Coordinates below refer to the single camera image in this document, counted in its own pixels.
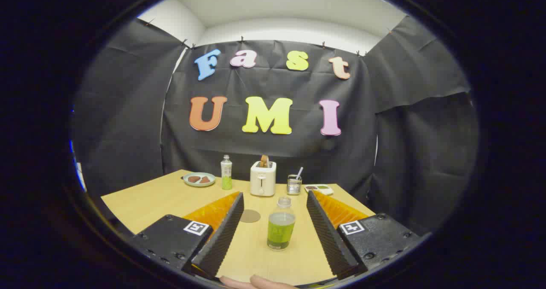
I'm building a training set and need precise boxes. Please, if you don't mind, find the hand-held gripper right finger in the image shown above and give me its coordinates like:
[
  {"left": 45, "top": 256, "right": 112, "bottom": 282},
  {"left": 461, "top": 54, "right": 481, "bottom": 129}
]
[{"left": 306, "top": 190, "right": 421, "bottom": 281}]

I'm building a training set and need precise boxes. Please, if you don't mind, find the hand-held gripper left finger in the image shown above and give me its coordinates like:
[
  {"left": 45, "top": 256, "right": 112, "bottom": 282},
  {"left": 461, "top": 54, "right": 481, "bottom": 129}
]
[{"left": 130, "top": 192, "right": 245, "bottom": 281}]

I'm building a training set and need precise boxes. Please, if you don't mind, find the clear juice bottle green label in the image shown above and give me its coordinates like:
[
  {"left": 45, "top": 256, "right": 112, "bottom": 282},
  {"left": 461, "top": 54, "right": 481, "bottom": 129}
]
[{"left": 267, "top": 196, "right": 296, "bottom": 251}]

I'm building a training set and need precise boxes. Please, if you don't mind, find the tall white green drink bottle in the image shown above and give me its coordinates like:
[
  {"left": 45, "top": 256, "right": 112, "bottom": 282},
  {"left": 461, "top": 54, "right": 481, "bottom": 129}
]
[{"left": 221, "top": 155, "right": 233, "bottom": 190}]

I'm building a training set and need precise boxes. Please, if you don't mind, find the white compartment tray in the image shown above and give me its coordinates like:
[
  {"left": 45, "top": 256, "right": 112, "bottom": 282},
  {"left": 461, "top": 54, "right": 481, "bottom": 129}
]
[{"left": 304, "top": 184, "right": 334, "bottom": 196}]

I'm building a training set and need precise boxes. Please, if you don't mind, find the pale green plate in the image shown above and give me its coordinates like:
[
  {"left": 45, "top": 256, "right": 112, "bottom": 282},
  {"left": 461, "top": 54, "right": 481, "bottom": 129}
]
[{"left": 183, "top": 172, "right": 216, "bottom": 187}]

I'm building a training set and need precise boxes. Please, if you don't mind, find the white toaster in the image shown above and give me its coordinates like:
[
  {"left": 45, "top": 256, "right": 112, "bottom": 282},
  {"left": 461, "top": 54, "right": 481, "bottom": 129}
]
[{"left": 250, "top": 161, "right": 277, "bottom": 197}]

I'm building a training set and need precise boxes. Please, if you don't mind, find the wooden table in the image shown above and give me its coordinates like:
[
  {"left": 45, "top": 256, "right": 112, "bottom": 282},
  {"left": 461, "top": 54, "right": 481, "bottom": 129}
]
[{"left": 101, "top": 169, "right": 376, "bottom": 286}]

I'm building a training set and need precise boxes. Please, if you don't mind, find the black backdrop cloth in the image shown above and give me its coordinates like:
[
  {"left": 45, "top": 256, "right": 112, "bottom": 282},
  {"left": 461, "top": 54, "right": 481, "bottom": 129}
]
[{"left": 70, "top": 16, "right": 480, "bottom": 238}]

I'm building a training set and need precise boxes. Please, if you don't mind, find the blue lit screen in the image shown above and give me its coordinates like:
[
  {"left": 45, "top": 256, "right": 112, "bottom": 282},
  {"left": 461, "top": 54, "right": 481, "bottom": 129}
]
[{"left": 70, "top": 140, "right": 87, "bottom": 192}]

